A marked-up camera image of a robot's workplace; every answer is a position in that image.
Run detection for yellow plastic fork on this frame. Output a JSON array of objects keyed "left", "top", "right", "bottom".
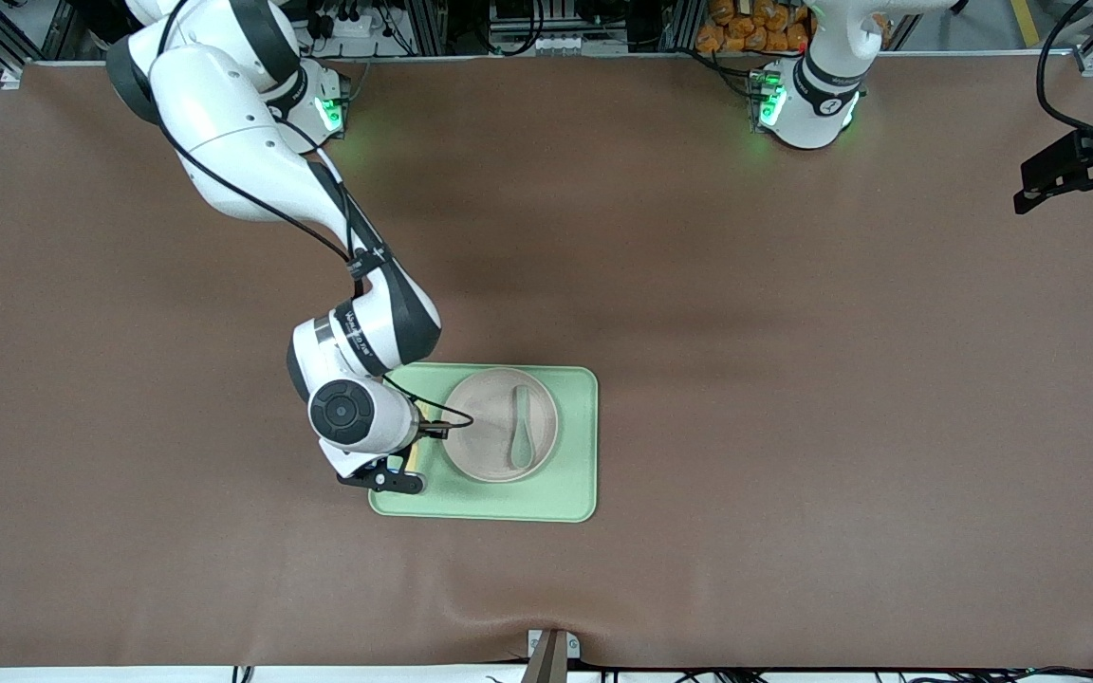
[{"left": 402, "top": 398, "right": 427, "bottom": 477}]

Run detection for round beige plate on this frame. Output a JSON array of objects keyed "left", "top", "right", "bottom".
[{"left": 440, "top": 367, "right": 560, "bottom": 485}]

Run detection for green plastic spoon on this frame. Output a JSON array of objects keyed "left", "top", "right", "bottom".
[{"left": 509, "top": 384, "right": 536, "bottom": 471}]

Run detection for light green rectangular tray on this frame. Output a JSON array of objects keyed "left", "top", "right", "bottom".
[{"left": 368, "top": 361, "right": 600, "bottom": 524}]

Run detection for orange objects bin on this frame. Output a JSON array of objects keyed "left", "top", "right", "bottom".
[{"left": 695, "top": 0, "right": 892, "bottom": 54}]

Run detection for white terminal strip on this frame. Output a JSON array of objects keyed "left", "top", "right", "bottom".
[{"left": 492, "top": 33, "right": 604, "bottom": 56}]

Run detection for white power strip with plugs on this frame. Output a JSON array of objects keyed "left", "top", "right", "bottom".
[{"left": 314, "top": 0, "right": 386, "bottom": 39}]

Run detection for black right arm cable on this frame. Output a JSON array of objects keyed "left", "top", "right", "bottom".
[{"left": 156, "top": 0, "right": 476, "bottom": 437}]

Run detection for metal table edge bracket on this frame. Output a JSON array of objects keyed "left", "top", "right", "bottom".
[{"left": 526, "top": 628, "right": 583, "bottom": 683}]

